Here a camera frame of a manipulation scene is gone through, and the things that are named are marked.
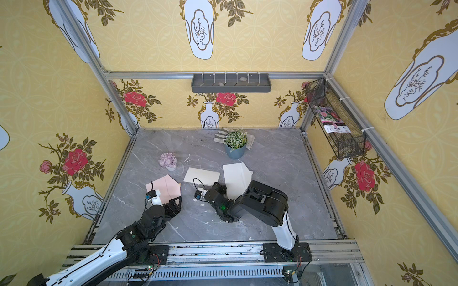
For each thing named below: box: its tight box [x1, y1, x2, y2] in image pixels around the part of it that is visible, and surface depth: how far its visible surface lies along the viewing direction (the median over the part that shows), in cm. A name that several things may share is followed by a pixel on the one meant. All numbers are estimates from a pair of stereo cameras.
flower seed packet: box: [313, 105, 351, 134], surface depth 79 cm
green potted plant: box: [222, 129, 249, 153], surface depth 97 cm
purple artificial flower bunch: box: [158, 152, 178, 170], surface depth 96 cm
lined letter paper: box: [183, 167, 221, 185], surface depth 101 cm
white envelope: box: [222, 161, 253, 200], surface depth 102 cm
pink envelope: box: [145, 173, 182, 205], surface depth 96 cm
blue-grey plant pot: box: [224, 144, 247, 160], surface depth 98 cm
